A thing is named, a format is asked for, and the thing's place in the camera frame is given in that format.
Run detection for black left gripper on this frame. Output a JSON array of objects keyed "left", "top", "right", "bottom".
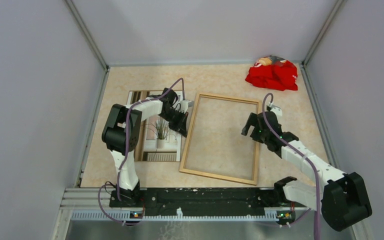
[{"left": 158, "top": 108, "right": 189, "bottom": 137}]

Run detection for printed plant window photo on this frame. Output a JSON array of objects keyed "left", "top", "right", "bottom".
[{"left": 126, "top": 90, "right": 188, "bottom": 163}]

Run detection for wooden picture frame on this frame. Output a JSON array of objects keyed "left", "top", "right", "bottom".
[{"left": 179, "top": 93, "right": 262, "bottom": 186}]

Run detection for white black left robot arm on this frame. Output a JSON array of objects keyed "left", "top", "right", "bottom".
[{"left": 101, "top": 88, "right": 194, "bottom": 207}]

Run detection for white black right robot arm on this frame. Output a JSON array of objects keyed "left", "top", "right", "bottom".
[{"left": 241, "top": 111, "right": 373, "bottom": 232}]

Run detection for red crumpled cloth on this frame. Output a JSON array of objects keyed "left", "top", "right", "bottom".
[{"left": 245, "top": 55, "right": 298, "bottom": 91}]

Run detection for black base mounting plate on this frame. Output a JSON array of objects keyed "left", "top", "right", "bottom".
[{"left": 109, "top": 187, "right": 291, "bottom": 217}]

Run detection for right controller board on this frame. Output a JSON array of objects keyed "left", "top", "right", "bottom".
[{"left": 276, "top": 212, "right": 296, "bottom": 221}]

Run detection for controller board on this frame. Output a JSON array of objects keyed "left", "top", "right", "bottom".
[
  {"left": 129, "top": 211, "right": 143, "bottom": 219},
  {"left": 276, "top": 212, "right": 296, "bottom": 221}
]

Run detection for left controller board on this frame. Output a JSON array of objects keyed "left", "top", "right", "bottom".
[{"left": 129, "top": 211, "right": 143, "bottom": 219}]

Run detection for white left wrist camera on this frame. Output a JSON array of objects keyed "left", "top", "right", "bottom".
[{"left": 178, "top": 100, "right": 194, "bottom": 113}]

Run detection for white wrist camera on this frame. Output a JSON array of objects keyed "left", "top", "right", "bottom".
[
  {"left": 178, "top": 100, "right": 194, "bottom": 113},
  {"left": 266, "top": 102, "right": 283, "bottom": 118}
]

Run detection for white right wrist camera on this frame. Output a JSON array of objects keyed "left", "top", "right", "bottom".
[{"left": 266, "top": 102, "right": 283, "bottom": 118}]

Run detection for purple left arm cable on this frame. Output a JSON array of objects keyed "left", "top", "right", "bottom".
[{"left": 98, "top": 77, "right": 186, "bottom": 227}]

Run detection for aluminium front rail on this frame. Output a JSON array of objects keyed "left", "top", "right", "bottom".
[{"left": 60, "top": 186, "right": 361, "bottom": 210}]

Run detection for white toothed cable duct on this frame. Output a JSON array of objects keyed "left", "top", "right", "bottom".
[{"left": 71, "top": 208, "right": 278, "bottom": 222}]

